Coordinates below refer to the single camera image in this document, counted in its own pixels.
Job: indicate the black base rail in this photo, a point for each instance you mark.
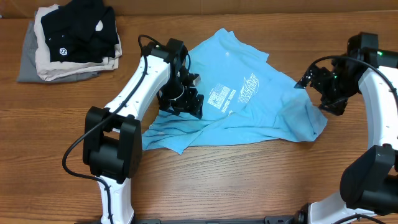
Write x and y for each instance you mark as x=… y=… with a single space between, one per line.
x=211 y=221

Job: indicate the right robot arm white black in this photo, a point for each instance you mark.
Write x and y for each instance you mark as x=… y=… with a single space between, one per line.
x=367 y=188

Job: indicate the light blue printed t-shirt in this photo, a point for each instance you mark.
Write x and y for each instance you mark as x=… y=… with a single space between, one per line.
x=245 y=101

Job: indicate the black polo shirt with logo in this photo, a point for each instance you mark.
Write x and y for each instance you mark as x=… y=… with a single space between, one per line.
x=81 y=31

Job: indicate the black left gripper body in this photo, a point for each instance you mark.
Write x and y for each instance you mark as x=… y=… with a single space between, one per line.
x=180 y=98

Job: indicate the folded grey garment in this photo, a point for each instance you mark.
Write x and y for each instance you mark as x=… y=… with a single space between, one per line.
x=28 y=72

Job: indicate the folded beige garment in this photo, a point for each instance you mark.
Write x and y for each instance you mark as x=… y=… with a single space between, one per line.
x=49 y=71

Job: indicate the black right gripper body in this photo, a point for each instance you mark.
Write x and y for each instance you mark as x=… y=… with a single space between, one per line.
x=336 y=88

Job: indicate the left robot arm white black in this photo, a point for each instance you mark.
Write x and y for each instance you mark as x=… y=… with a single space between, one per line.
x=112 y=147

